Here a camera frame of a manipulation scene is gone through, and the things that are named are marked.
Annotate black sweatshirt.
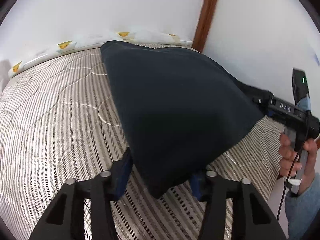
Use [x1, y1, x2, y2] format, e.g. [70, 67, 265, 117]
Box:
[101, 41, 264, 198]

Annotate blue denim sleeve forearm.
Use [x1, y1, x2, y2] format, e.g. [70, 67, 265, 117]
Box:
[285, 173, 320, 239]

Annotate person's right hand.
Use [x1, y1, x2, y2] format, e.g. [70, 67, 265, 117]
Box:
[278, 132, 318, 196]

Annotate striped quilted bed cover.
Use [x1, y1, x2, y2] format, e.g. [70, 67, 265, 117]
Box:
[0, 43, 286, 240]

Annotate rolled duck print mat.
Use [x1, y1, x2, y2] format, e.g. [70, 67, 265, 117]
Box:
[8, 30, 192, 78]

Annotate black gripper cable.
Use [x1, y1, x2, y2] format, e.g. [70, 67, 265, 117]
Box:
[276, 119, 311, 222]

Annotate black wall device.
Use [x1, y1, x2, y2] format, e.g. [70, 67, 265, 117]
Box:
[292, 68, 311, 111]

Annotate brown wooden door frame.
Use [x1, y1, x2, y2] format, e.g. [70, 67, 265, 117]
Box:
[192, 0, 217, 53]

